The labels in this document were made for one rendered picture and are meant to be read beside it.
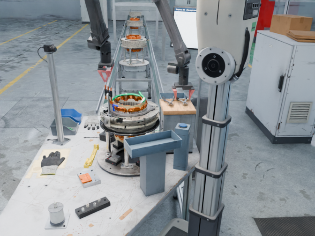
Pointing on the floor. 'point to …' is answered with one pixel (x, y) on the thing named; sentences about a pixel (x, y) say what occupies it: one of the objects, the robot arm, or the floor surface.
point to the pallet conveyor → (133, 70)
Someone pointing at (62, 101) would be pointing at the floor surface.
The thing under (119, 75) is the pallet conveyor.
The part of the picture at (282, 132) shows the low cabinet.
